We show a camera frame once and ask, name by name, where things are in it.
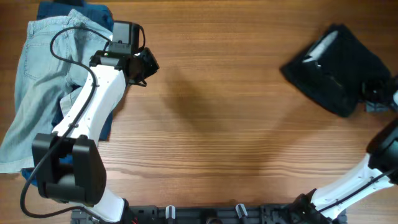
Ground dark blue garment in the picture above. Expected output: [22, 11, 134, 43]
[21, 1, 115, 187]

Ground black shorts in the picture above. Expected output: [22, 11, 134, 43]
[280, 24, 397, 118]

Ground right grey rail clip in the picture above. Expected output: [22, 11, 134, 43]
[235, 203, 248, 224]

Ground light blue denim shorts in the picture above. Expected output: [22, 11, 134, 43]
[0, 8, 114, 174]

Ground left grey rail clip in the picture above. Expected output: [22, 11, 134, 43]
[165, 205, 176, 220]

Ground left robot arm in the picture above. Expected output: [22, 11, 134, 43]
[29, 21, 159, 223]

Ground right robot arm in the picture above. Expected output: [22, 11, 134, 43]
[289, 119, 397, 223]

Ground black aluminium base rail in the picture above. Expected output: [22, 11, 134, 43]
[70, 203, 348, 224]

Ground grey rail clip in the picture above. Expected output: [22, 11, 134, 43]
[235, 203, 248, 224]
[165, 205, 176, 220]

